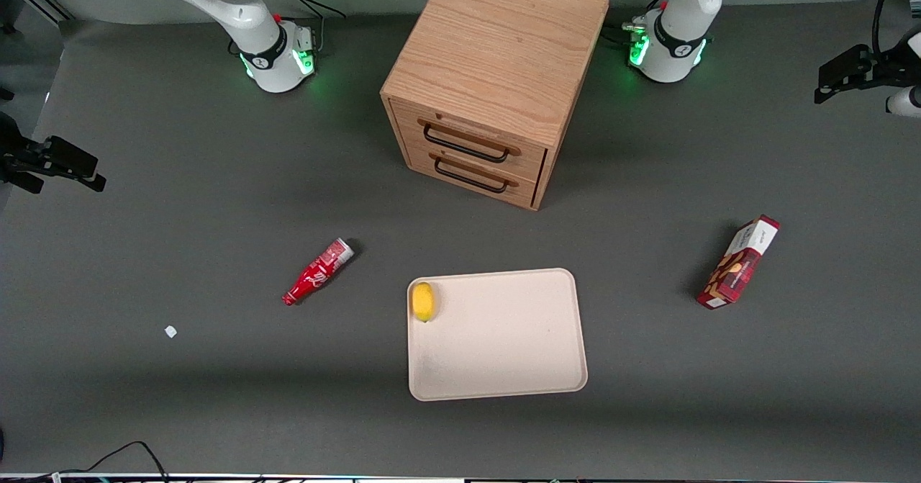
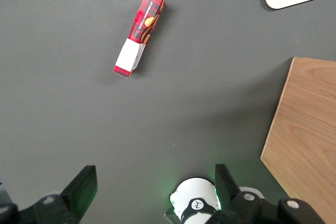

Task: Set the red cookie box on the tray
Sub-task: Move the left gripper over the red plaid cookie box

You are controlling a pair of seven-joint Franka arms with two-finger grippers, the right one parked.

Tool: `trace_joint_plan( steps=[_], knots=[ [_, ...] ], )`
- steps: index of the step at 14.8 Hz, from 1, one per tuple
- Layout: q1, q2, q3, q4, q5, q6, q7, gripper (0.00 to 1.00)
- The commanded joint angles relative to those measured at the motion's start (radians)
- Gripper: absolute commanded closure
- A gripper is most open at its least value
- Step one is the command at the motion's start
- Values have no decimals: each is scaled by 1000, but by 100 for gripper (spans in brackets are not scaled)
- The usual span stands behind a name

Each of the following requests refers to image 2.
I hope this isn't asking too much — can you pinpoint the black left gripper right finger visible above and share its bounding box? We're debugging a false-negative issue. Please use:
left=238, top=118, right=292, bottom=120
left=209, top=164, right=327, bottom=224

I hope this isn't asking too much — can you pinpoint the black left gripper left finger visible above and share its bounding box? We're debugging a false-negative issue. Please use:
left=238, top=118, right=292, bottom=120
left=0, top=165, right=98, bottom=224

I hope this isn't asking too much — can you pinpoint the red tartan shortbread cookie box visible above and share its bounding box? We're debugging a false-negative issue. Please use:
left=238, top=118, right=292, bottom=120
left=113, top=0, right=166, bottom=79

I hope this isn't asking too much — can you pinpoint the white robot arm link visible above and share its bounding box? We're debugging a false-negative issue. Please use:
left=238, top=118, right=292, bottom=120
left=169, top=177, right=223, bottom=224

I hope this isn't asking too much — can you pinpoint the light wooden board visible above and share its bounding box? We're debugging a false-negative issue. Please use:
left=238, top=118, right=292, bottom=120
left=260, top=57, right=336, bottom=224

